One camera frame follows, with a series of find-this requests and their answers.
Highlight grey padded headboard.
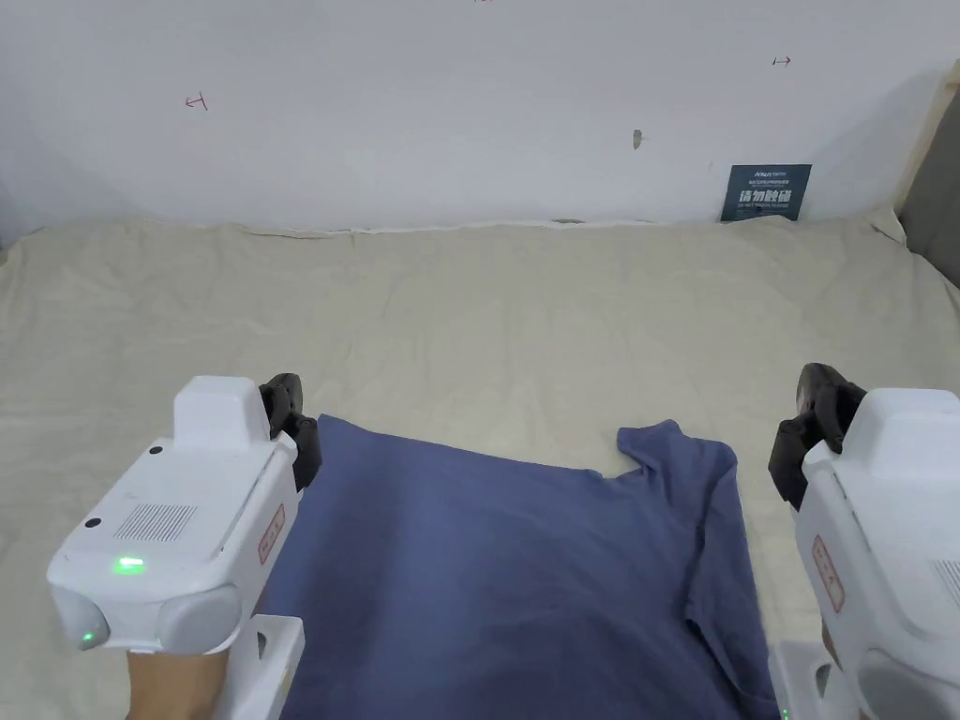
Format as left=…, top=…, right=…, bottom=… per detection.
left=896, top=68, right=960, bottom=293

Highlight dark teal sign card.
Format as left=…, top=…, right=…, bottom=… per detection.
left=719, top=162, right=815, bottom=224

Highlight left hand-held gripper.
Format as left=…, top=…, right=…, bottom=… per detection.
left=46, top=371, right=324, bottom=720

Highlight person's left hand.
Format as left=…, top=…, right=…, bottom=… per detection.
left=125, top=648, right=228, bottom=720

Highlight dark blue shirt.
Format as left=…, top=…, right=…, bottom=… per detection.
left=262, top=412, right=783, bottom=720

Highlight bed with beige sheet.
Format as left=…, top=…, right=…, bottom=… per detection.
left=0, top=201, right=960, bottom=720

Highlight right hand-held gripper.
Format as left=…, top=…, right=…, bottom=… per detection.
left=768, top=363, right=960, bottom=720

